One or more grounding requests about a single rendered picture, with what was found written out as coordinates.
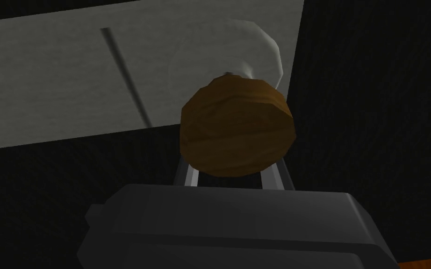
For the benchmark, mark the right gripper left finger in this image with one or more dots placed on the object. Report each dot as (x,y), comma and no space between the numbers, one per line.
(185,175)

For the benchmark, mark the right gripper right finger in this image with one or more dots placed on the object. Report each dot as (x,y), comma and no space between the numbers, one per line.
(277,177)

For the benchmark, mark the brown and white round knob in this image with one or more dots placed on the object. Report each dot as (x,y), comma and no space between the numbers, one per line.
(236,125)

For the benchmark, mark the pale grey door leaf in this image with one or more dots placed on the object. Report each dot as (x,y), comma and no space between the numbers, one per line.
(51,82)

